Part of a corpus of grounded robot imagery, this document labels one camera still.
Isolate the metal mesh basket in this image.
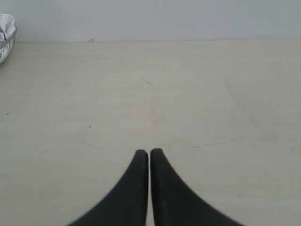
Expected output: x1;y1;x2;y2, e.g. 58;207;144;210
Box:
0;28;17;64

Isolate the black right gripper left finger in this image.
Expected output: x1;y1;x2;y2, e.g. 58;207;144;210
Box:
70;150;148;226

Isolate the white t-shirt red print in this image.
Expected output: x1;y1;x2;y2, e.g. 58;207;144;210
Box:
0;13;16;41

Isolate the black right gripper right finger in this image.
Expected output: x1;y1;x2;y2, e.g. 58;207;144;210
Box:
150;148;241;226

